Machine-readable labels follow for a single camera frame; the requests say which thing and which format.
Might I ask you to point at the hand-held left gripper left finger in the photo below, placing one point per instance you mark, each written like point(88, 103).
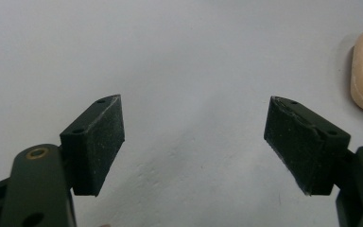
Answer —
point(91, 148)

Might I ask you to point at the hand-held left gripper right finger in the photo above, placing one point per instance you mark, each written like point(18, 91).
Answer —
point(302, 148)

